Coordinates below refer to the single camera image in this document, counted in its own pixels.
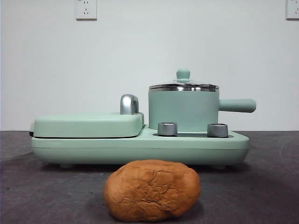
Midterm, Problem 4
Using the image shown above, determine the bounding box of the brown potato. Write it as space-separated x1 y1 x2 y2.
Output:
103 159 201 223

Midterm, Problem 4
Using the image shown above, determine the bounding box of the silver control knob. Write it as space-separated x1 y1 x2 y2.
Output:
207 123 229 138
157 122 178 136

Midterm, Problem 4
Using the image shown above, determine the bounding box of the glass pot lid green knob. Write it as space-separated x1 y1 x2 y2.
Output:
149 69 219 91

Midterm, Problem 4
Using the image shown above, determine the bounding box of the green pot with handle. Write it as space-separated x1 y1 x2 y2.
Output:
148 84 257 132

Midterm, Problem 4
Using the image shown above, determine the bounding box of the white wall socket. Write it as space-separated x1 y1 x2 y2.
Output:
286 0 299 20
75 0 98 21

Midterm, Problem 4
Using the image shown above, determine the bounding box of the silver grill cover handle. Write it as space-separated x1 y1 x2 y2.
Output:
120 94 141 115

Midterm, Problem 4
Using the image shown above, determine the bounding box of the green breakfast machine base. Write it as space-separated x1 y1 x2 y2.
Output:
31 123 250 169

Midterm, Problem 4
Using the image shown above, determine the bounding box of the green grill cover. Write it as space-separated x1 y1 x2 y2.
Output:
29 111 145 139

